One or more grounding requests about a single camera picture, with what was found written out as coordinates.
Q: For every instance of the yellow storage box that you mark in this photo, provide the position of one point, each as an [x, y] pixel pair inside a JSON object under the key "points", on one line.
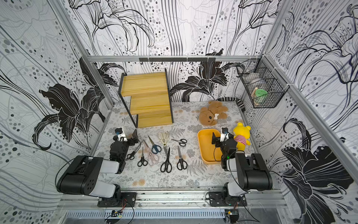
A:
{"points": [[209, 153]]}

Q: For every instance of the black hook rail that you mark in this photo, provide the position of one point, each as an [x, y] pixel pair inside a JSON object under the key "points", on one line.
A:
{"points": [[177, 59]]}

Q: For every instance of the striped plush tail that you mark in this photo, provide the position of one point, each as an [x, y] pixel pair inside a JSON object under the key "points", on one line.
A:
{"points": [[238, 101]]}

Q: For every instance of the brown teddy bear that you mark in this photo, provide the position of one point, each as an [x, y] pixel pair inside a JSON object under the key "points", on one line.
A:
{"points": [[210, 115]]}

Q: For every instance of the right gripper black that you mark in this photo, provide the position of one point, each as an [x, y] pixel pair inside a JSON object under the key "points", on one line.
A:
{"points": [[219, 141]]}

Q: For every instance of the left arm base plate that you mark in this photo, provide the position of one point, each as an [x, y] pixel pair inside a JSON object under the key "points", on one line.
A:
{"points": [[123, 199]]}

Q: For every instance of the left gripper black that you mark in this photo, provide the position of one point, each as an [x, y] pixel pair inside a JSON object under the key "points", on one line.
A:
{"points": [[130, 141]]}

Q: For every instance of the yellow plush bear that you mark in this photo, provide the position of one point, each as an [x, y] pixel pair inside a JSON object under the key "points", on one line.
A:
{"points": [[242, 136]]}

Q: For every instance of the green lidded jar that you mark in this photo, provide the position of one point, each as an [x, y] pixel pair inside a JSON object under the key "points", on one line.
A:
{"points": [[260, 96]]}

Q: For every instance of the large black scissors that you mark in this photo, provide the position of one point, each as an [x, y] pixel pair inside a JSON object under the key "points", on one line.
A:
{"points": [[166, 165]]}

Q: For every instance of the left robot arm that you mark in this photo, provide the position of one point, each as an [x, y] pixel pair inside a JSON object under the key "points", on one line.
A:
{"points": [[81, 177]]}

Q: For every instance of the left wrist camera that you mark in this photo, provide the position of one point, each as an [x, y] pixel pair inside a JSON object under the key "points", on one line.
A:
{"points": [[120, 134]]}

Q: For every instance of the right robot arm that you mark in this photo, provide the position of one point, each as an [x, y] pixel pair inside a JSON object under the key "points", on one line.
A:
{"points": [[249, 172]]}

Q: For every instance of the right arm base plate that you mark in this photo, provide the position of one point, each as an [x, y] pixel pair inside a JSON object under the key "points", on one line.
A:
{"points": [[217, 199]]}

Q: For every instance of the pink scissors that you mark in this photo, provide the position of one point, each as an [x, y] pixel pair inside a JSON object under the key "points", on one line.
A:
{"points": [[152, 158]]}

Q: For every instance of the beige kitchen scissors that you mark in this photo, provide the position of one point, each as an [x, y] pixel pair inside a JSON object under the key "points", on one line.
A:
{"points": [[163, 138]]}

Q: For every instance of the white cable duct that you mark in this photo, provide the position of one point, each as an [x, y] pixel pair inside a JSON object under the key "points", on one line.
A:
{"points": [[149, 214]]}

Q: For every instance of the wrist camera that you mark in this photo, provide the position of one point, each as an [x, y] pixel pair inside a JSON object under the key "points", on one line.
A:
{"points": [[120, 134], [224, 133]]}

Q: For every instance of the blue handled scissors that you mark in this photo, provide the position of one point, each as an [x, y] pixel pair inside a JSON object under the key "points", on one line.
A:
{"points": [[155, 148]]}

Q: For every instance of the black wire basket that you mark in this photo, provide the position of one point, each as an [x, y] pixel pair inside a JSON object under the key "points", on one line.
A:
{"points": [[260, 74]]}

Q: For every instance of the wooden tiered shelf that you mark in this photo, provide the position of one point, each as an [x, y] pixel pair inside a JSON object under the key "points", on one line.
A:
{"points": [[146, 99]]}

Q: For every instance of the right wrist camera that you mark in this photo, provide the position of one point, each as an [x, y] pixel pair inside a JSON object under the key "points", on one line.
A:
{"points": [[224, 133]]}

